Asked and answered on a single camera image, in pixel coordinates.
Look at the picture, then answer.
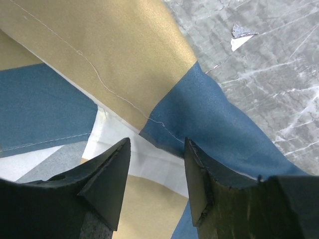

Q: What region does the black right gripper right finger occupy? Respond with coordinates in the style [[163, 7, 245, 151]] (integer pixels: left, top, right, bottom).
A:
[[184, 138, 319, 239]]

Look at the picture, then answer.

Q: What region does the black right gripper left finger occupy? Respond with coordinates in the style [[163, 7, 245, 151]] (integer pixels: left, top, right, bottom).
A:
[[0, 138, 131, 239]]

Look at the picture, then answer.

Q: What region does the blue beige white pillowcase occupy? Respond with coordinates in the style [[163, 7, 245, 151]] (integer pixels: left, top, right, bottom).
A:
[[0, 0, 305, 239]]

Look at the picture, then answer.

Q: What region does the white paper scrap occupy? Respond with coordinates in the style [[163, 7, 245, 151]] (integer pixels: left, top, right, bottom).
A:
[[230, 23, 259, 51]]

